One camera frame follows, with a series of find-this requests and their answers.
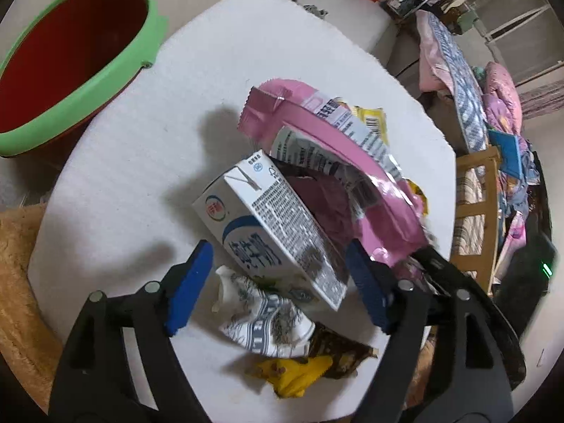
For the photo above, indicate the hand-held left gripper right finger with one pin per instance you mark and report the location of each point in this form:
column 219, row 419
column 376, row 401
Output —
column 370, row 293

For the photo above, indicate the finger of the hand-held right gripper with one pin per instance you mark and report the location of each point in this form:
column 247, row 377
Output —
column 440, row 268

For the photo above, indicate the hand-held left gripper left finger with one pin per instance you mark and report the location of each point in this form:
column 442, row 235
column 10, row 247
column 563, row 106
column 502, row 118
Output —
column 189, row 293

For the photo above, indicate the white and blue milk carton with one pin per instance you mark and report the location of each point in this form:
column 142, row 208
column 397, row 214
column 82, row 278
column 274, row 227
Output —
column 264, row 216

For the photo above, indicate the yellow snack wrapper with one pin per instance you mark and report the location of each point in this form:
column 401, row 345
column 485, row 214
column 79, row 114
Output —
column 291, row 374

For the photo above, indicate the pink snack wrapper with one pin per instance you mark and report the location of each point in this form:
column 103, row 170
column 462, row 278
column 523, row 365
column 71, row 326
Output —
column 313, row 119

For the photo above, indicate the green-rimmed red bin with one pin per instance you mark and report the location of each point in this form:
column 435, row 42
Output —
column 44, row 53

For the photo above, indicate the torn brown wrapper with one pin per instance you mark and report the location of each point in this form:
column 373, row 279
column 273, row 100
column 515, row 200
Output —
column 341, row 350

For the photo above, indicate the crumpled white blue paper wrapper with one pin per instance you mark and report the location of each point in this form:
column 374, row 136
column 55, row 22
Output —
column 264, row 317

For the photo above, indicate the wooden chair with plaid cushion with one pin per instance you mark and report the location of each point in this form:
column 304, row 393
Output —
column 469, row 194

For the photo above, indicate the black device with green light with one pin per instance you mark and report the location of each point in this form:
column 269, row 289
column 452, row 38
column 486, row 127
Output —
column 528, row 273

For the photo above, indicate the blue book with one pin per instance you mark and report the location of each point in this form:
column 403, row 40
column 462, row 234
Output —
column 506, row 154

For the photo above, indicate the beige fluffy cover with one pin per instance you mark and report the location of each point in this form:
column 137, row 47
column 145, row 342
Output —
column 22, row 273

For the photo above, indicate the pink blanket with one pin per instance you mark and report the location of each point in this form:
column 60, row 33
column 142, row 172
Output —
column 502, row 92

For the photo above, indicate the blue patterned quilt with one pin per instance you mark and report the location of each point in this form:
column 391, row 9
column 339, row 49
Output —
column 462, row 79

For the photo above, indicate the glass sliding door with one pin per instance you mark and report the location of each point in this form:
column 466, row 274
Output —
column 520, row 22

